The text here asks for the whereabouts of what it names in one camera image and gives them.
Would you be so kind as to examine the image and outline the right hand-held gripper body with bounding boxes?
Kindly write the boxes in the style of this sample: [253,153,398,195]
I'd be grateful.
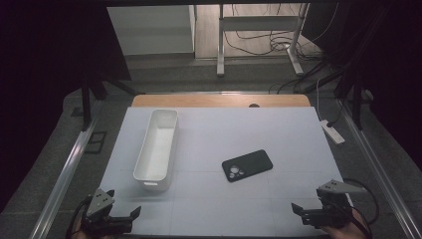
[302,178,367,230]

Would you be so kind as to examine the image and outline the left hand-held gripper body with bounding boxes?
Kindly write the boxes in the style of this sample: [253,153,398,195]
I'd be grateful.
[81,188,133,235]

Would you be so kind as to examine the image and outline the black phone case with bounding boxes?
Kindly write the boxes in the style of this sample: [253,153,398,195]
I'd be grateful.
[221,148,274,183]

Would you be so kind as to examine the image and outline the white plastic bin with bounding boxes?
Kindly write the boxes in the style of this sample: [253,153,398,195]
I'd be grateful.
[132,109,180,192]

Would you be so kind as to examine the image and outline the person's right hand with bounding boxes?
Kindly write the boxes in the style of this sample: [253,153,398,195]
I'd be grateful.
[319,212,370,239]

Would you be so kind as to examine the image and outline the person's left hand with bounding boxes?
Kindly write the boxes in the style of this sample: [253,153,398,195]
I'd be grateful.
[71,220,112,239]

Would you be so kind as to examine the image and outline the white power strip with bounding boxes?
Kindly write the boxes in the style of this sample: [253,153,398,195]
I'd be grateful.
[319,119,346,145]

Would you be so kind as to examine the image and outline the black metal stand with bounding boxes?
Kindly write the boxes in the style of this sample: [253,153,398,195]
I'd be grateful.
[332,64,366,131]
[80,71,142,132]

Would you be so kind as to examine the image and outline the white table mat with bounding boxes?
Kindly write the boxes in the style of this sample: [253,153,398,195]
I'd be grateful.
[99,107,353,237]

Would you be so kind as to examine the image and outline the wooden table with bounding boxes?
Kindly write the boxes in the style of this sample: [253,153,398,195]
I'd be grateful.
[131,94,312,109]

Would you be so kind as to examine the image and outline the dark curtain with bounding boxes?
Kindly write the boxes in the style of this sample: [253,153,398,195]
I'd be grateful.
[302,0,422,164]
[0,0,132,213]

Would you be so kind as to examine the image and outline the white cabinet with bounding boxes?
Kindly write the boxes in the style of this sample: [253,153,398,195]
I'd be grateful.
[106,4,196,57]

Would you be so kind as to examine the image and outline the left hand-held gripper cable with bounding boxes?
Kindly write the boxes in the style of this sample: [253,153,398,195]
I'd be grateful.
[65,194,94,239]

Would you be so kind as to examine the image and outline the hand-held gripper cable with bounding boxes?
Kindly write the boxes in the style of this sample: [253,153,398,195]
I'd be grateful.
[337,198,373,239]
[65,194,94,239]

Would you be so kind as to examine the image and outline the right hand-held gripper cable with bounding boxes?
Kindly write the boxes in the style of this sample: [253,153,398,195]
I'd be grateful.
[337,198,373,239]

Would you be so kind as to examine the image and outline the black cable loop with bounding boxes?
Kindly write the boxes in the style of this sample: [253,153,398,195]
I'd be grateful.
[342,178,380,227]

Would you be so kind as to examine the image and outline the aluminium rail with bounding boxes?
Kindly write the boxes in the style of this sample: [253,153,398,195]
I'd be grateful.
[335,99,422,239]
[29,99,105,239]

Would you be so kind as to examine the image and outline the black power plug cable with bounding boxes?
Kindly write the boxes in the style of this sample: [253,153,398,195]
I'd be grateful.
[326,96,346,128]

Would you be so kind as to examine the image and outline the black floor cables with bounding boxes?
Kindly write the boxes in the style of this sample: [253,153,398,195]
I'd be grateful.
[268,59,336,96]

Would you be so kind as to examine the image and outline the black cable tangle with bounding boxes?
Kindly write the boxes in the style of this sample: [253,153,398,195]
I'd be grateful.
[223,3,326,58]

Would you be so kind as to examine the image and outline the white desk frame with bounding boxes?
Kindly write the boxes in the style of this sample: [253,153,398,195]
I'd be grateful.
[216,3,311,78]

